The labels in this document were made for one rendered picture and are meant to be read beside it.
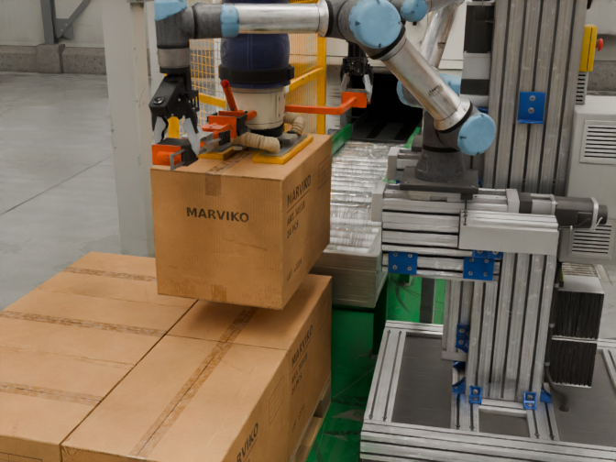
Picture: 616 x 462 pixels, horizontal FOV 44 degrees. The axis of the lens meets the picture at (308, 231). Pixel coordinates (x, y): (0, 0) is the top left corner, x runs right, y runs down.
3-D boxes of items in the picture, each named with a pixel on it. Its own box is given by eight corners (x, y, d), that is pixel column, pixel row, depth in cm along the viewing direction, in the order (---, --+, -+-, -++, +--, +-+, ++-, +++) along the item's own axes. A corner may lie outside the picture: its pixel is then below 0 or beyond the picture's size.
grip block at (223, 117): (216, 130, 222) (216, 110, 220) (248, 132, 219) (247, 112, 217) (205, 136, 214) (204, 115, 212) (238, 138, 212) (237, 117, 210)
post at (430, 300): (418, 334, 356) (431, 123, 323) (433, 335, 355) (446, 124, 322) (417, 340, 350) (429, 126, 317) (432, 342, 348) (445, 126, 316)
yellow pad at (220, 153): (232, 135, 262) (232, 120, 260) (259, 137, 259) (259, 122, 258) (192, 158, 231) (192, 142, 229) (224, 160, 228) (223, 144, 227)
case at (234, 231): (226, 232, 287) (225, 127, 273) (330, 242, 277) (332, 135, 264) (157, 294, 232) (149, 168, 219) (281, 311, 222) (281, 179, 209)
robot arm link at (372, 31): (479, 124, 218) (357, -15, 194) (509, 134, 205) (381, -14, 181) (452, 155, 219) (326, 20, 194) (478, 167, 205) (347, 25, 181)
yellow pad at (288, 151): (284, 138, 257) (284, 124, 255) (313, 140, 255) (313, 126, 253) (252, 162, 226) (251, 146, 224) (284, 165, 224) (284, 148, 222)
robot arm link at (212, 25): (229, 2, 185) (184, 4, 182) (240, 5, 175) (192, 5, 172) (231, 36, 188) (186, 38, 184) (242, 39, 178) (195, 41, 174)
